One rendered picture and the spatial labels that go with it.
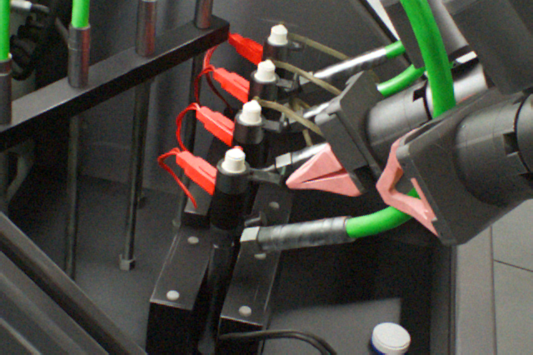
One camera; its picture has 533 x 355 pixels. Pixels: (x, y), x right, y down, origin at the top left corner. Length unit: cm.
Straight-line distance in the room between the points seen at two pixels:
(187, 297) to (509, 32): 47
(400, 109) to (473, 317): 30
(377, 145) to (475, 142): 20
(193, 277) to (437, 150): 39
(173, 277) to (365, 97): 25
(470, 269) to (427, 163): 48
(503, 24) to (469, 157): 10
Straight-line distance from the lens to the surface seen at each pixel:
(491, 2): 52
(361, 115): 79
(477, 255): 109
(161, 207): 126
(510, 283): 265
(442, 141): 61
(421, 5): 63
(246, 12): 114
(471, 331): 100
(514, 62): 53
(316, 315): 114
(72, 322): 54
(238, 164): 86
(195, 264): 95
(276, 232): 76
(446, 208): 60
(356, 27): 113
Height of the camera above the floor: 159
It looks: 33 degrees down
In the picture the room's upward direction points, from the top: 9 degrees clockwise
